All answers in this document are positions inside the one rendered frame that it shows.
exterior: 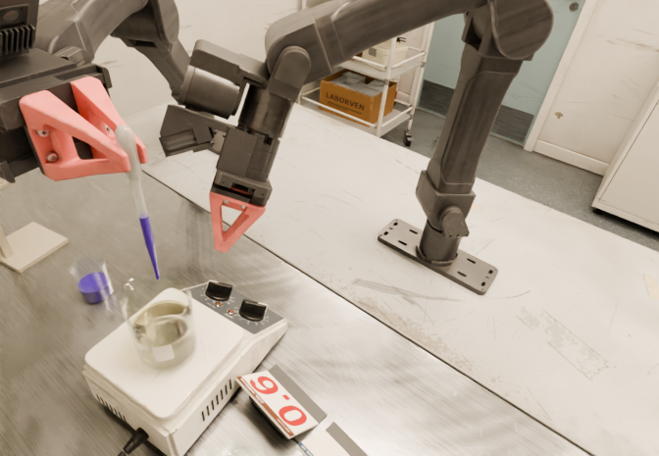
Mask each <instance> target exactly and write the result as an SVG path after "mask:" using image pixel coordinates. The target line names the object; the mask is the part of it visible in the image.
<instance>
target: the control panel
mask: <svg viewBox="0 0 659 456"><path fill-rule="evenodd" d="M207 284H208V283H206V284H202V285H199V286H195V287H192V288H191V289H192V298H193V299H195V300H196V301H198V302H200V303H201V304H203V305H205V306H206V307H208V308H210V309H211V310H213V311H215V312H216V313H218V314H220V315H221V316H223V317H225V318H226V319H228V320H230V321H231V322H233V323H235V324H236V325H238V326H240V327H241V328H243V329H245V330H247V331H249V332H251V333H252V334H256V333H258V332H260V331H262V330H264V329H266V328H268V327H270V326H272V325H274V324H275V323H277V322H279V321H281V320H283V319H284V317H282V316H280V315H278V314H276V313H275V312H273V311H271V310H269V309H267V311H266V314H265V315H264V318H263V320H262V321H260V322H252V321H248V320H246V319H244V318H242V317H241V316H240V315H239V309H240V306H241V303H242V300H243V299H247V300H251V299H250V298H248V297H246V296H244V295H243V294H241V293H239V292H237V291H235V290H234V289H233V290H232V291H231V294H230V296H229V300H228V301H216V300H213V299H211V298H209V297H208V296H207V295H206V294H205V292H206V287H207ZM216 302H220V303H222V306H218V305H216ZM229 309H232V310H233V311H234V313H230V312H228V310H229Z"/></svg>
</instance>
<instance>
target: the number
mask: <svg viewBox="0 0 659 456"><path fill-rule="evenodd" d="M303 444H304V445H305V446H306V447H307V448H308V449H309V450H310V452H311V453H312V454H313V455H314V456H346V455H345V454H344V453H343V452H342V451H341V450H340V449H339V448H338V447H337V446H336V445H335V444H334V443H333V442H332V441H331V440H330V438H329V437H328V436H327V435H326V434H325V433H322V434H321V435H319V436H317V437H315V438H313V439H311V440H309V441H307V442H305V443H303Z"/></svg>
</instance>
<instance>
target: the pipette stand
mask: <svg viewBox="0 0 659 456"><path fill-rule="evenodd" d="M11 184H12V183H9V182H7V181H5V180H2V178H0V190H1V189H3V188H5V187H7V186H9V185H11ZM68 242H69V241H68V239H67V238H65V237H63V236H62V235H60V234H58V233H56V232H54V231H52V230H50V229H48V228H45V227H43V226H41V225H39V224H37V223H35V222H32V223H30V224H29V225H27V226H25V227H23V228H21V229H19V230H17V231H15V232H14V233H12V234H10V235H8V236H7V237H6V236H5V234H4V232H3V230H2V229H1V227H0V263H2V264H4V265H6V266H7V267H9V268H11V269H13V270H15V271H16V272H18V273H22V272H23V271H25V270H26V269H28V268H30V267H31V266H33V265H34V264H36V263H37V262H39V261H40V260H42V259H44V258H45V257H47V256H48V255H50V254H51V253H53V252H54V251H56V250H57V249H59V248H61V247H62V246H64V245H65V244H67V243H68Z"/></svg>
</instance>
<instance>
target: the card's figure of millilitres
mask: <svg viewBox="0 0 659 456"><path fill-rule="evenodd" d="M244 379H245V380H246V381H247V382H248V383H249V385H250V386H251V387H252V388H253V389H254V390H255V391H256V392H257V393H258V394H259V395H260V397H261V398H262V399H263V400H264V401H265V402H266V403H267V404H268V405H269V406H270V407H271V409H272V410H273V411H274V412H275V413H276V414H277V415H278V416H279V417H280V418H281V419H282V421H283V422H284V423H285V424H286V425H287V426H288V427H289V428H290V429H291V430H292V431H293V432H295V431H298V430H300V429H302V428H305V427H307V426H309V425H311V424H313V423H314V422H313V421H312V419H311V418H310V417H309V416H308V415H307V414H306V413H305V412H304V411H303V410H302V409H301V408H300V407H299V406H298V405H297V404H296V403H295V402H294V401H293V400H292V399H291V398H290V397H289V396H288V395H287V394H286V393H285V392H284V391H283V390H282V389H281V387H280V386H279V385H278V384H277V383H276V382H275V381H274V380H273V379H272V378H271V377H270V376H269V375H268V374H267V373H263V374H258V375H253V376H249V377H244Z"/></svg>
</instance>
